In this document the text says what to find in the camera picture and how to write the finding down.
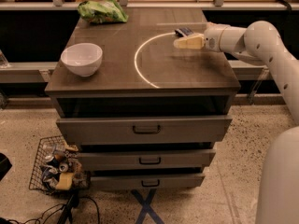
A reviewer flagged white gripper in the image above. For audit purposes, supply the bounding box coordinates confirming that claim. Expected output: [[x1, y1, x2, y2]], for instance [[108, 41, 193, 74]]
[[173, 23, 228, 52]]

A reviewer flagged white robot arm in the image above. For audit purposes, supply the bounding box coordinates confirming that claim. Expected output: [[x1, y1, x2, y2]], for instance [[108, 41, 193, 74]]
[[174, 21, 299, 224]]

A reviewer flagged white bowl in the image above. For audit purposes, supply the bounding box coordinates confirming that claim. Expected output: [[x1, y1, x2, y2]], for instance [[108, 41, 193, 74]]
[[61, 43, 103, 77]]

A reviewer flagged grey drawer cabinet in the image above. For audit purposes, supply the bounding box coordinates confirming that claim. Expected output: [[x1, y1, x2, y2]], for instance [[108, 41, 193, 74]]
[[46, 8, 240, 177]]

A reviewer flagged green chip bag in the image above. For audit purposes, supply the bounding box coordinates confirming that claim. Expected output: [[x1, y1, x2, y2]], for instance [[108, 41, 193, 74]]
[[78, 0, 129, 24]]

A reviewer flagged top grey drawer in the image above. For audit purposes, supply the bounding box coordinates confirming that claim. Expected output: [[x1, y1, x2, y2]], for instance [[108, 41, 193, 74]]
[[57, 115, 232, 146]]

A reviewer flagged grey drawer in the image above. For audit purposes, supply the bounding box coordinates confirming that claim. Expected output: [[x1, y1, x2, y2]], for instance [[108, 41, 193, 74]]
[[78, 149, 216, 171], [57, 115, 232, 146], [91, 174, 205, 190]]

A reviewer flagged middle grey drawer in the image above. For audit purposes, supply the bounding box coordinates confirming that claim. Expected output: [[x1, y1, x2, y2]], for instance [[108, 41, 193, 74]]
[[78, 149, 216, 171]]

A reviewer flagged bottom grey drawer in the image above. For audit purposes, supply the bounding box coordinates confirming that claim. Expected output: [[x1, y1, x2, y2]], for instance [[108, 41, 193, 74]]
[[91, 174, 205, 190]]

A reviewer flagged blue tape cross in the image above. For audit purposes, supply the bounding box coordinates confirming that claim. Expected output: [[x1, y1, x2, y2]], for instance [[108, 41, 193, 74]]
[[131, 189, 164, 224]]

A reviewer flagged crushed can in basket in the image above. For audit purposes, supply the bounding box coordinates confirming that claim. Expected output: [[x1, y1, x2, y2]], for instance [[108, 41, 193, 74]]
[[45, 154, 62, 168]]

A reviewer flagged yellow sponge in basket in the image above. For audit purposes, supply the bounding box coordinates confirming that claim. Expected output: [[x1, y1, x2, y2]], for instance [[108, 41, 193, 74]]
[[55, 173, 74, 190]]

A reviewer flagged black wire basket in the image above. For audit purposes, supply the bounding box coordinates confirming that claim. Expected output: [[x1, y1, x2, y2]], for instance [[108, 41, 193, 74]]
[[29, 136, 91, 194]]

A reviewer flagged black cable on floor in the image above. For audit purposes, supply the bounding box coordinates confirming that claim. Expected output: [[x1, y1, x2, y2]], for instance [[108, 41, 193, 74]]
[[0, 195, 101, 224]]

